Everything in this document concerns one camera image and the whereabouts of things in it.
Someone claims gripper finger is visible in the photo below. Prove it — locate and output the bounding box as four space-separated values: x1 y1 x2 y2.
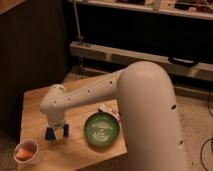
63 124 69 138
44 125 57 142

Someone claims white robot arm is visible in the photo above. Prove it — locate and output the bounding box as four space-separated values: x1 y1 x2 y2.
40 61 189 171

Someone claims green ceramic bowl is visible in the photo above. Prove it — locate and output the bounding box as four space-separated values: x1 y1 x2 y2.
84 112 120 147

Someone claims wooden table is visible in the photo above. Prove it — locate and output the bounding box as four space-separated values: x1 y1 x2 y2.
19 73 128 171

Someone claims white cup with orange contents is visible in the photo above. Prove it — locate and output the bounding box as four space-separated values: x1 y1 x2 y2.
13 139 42 165

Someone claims white red snack packet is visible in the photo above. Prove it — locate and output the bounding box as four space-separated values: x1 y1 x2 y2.
98 104 120 121

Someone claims metal stand pole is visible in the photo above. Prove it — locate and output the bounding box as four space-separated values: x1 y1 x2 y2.
73 0 84 45

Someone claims black handle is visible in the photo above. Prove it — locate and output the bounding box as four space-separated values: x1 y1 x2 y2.
168 57 199 67

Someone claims black cable on floor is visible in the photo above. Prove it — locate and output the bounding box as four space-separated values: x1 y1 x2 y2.
199 99 213 171

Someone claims grey metal rail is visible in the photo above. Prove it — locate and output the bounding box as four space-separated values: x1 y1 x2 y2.
69 41 213 82

